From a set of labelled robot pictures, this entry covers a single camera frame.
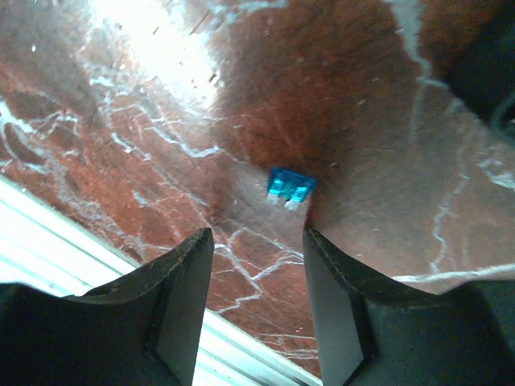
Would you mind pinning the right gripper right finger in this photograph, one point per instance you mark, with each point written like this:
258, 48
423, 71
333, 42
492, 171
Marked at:
373, 330

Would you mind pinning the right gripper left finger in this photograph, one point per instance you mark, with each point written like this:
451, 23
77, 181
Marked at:
140, 329

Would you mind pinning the blue blade fuse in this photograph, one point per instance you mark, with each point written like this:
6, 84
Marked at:
294, 188

